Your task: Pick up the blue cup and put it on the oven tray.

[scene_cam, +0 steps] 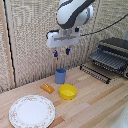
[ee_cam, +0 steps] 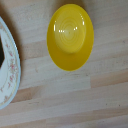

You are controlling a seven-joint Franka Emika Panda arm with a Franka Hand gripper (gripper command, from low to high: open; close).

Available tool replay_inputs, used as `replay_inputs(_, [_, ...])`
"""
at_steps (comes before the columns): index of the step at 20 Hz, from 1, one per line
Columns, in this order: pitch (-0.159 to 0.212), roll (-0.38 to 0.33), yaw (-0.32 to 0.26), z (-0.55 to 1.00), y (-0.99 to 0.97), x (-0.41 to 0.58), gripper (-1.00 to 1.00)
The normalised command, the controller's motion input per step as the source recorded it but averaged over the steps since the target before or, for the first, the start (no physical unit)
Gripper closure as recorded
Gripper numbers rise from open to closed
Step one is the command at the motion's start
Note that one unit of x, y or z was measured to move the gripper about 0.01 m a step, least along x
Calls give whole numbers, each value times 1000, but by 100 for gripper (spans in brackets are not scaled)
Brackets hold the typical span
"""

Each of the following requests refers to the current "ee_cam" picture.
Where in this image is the white floral-rimmed plate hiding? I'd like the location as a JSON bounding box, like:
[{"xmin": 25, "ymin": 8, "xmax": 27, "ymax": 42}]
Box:
[{"xmin": 0, "ymin": 16, "xmax": 22, "ymax": 110}]

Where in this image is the yellow plastic bowl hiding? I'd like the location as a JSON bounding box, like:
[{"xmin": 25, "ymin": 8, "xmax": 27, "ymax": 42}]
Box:
[{"xmin": 46, "ymin": 3, "xmax": 95, "ymax": 72}]

